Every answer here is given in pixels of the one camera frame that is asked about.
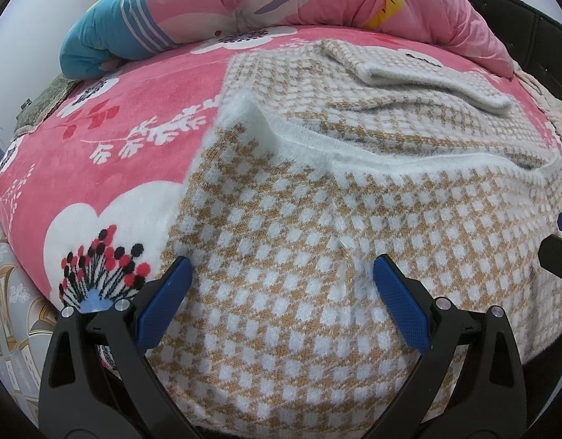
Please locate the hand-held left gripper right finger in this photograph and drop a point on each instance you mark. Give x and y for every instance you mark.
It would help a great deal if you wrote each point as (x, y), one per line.
(402, 304)

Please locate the grey patterned bed sheet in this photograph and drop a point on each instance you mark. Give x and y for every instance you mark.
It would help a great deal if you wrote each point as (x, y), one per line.
(15, 329)

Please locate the cream fleece cloth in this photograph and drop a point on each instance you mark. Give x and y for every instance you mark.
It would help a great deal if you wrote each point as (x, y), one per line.
(555, 105)

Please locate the black padded headboard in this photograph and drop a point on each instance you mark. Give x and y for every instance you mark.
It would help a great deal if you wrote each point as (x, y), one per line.
(537, 32)

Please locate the beige white checked knit coat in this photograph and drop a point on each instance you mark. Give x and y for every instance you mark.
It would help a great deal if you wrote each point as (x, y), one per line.
(285, 283)

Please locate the green patterned mat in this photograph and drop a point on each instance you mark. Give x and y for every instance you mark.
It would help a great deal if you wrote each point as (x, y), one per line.
(43, 105)

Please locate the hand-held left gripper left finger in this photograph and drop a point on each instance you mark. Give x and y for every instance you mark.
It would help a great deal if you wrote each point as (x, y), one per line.
(164, 304)

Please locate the pink floral blanket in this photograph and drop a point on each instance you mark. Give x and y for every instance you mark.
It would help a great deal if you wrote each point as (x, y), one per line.
(148, 91)

